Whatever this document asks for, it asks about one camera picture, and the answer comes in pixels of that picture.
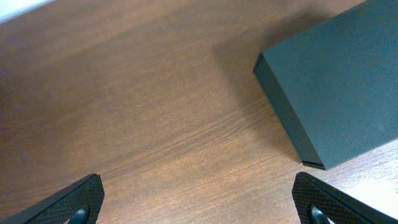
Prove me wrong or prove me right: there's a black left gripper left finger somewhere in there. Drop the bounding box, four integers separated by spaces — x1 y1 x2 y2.
2 174 104 224

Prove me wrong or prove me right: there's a black box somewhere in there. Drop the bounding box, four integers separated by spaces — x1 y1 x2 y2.
254 0 397 169

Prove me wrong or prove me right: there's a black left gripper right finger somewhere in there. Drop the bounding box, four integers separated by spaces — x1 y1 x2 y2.
292 172 397 224

